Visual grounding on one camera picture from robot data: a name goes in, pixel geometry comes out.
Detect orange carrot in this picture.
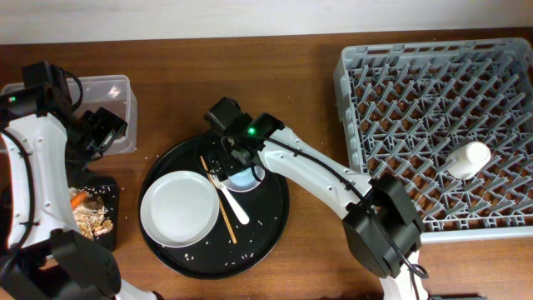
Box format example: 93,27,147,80
70,192,87,210

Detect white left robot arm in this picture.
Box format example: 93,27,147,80
1,62,160,299

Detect round black serving tray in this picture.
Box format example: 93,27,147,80
138,134,290,279

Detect white ceramic cup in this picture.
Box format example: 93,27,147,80
446,141,491,180

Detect grey plastic dishwasher rack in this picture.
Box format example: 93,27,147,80
334,37,532,243

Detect clear plastic waste bin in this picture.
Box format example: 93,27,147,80
0,74,139,156

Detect rice and food scraps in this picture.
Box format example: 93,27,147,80
69,187,114,240

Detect black rectangular waste tray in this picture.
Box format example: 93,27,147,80
71,182,120,252

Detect large white plate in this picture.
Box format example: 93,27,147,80
140,171,220,248

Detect wooden chopstick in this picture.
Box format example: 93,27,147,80
200,155,237,244

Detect light blue cup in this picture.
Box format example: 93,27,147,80
228,167,259,190

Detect small grey bowl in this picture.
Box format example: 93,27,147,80
222,166,266,193

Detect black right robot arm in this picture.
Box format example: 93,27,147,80
204,97,429,299

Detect white plastic fork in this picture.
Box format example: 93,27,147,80
209,174,250,225

